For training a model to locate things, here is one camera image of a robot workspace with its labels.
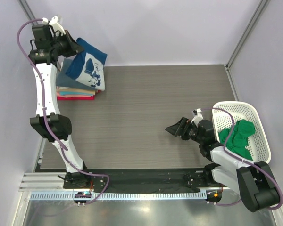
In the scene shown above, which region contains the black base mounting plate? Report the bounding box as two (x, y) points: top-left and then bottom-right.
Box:
(59, 168), (223, 194)

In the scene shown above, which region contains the aluminium frame post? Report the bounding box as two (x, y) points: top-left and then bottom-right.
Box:
(18, 0), (44, 26)
(225, 0), (272, 70)

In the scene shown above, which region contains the teal folded t shirt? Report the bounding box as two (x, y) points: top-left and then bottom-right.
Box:
(58, 91), (95, 97)

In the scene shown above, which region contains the slate blue folded t shirt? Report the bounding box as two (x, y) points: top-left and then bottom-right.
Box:
(56, 58), (97, 91)

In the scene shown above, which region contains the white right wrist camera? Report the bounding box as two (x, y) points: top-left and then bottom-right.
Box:
(191, 108), (203, 127)

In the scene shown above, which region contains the red folded t shirt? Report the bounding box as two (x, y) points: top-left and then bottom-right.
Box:
(56, 92), (98, 100)

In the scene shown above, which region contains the salmon pink folded t shirt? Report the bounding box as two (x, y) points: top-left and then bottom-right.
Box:
(54, 90), (95, 98)

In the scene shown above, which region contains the tan folded t shirt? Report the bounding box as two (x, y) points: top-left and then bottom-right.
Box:
(56, 87), (98, 96)

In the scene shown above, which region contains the green t shirt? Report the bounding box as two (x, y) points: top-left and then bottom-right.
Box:
(226, 119), (256, 161)

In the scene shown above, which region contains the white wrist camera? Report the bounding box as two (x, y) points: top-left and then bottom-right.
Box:
(191, 108), (203, 127)
(42, 15), (66, 34)

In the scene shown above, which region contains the white perforated laundry basket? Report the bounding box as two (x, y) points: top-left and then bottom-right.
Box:
(212, 101), (271, 163)

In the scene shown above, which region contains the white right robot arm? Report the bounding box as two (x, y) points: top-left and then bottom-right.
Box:
(165, 117), (283, 212)

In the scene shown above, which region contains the dark blue t shirt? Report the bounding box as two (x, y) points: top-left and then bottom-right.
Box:
(66, 38), (108, 91)

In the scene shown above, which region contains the white slotted cable duct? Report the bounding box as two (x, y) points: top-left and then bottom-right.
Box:
(30, 191), (207, 202)

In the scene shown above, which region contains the left aluminium frame post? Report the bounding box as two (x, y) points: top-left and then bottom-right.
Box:
(18, 0), (44, 26)

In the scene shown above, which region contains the right aluminium frame post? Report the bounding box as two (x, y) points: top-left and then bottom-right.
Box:
(225, 0), (272, 70)

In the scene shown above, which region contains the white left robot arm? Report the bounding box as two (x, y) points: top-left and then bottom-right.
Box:
(29, 24), (91, 187)

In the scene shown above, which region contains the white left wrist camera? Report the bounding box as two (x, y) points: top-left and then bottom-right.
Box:
(42, 15), (66, 34)

